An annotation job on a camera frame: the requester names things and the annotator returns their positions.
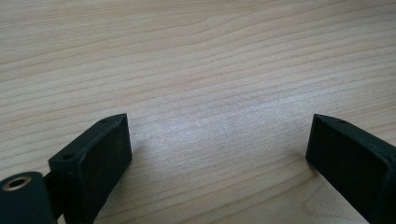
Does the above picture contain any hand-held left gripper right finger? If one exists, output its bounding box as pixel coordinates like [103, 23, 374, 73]
[305, 113, 396, 224]

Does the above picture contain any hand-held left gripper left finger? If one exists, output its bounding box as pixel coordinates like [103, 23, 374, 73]
[48, 113, 133, 224]

